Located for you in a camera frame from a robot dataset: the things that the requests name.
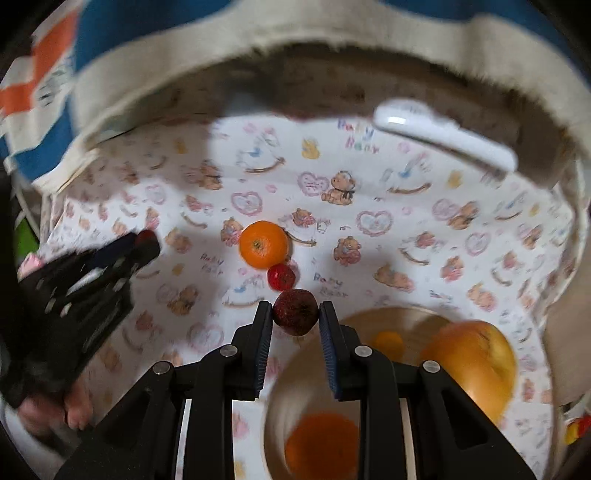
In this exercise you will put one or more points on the large yellow apple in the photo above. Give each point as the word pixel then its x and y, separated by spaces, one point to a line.
pixel 471 369

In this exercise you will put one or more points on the small yellow-orange fruit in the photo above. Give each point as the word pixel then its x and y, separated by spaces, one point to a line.
pixel 389 344

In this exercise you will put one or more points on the bear printed cloth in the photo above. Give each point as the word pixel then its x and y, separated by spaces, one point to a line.
pixel 369 221

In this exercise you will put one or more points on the cream round plate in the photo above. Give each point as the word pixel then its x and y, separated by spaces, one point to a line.
pixel 438 323

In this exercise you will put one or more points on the dark red cherry tomato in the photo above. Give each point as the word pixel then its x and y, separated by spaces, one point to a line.
pixel 295 318

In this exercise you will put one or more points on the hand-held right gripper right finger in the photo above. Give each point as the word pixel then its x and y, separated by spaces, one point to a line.
pixel 328 346

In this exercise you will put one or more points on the yellow and red toy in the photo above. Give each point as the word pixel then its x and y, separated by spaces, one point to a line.
pixel 575 427

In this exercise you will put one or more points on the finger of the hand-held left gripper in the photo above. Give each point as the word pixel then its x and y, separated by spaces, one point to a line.
pixel 117 249
pixel 141 261

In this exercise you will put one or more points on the person's left hand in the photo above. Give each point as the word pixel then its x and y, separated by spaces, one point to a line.
pixel 51 410

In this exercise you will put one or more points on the orange tangerine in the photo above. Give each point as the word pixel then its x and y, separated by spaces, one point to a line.
pixel 323 438
pixel 264 244

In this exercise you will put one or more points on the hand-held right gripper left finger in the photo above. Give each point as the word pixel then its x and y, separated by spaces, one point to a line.
pixel 264 346

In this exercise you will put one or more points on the blue and cream cloth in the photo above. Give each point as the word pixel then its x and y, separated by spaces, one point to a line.
pixel 277 27

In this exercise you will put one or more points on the white plastic object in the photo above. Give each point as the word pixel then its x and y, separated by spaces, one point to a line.
pixel 443 134

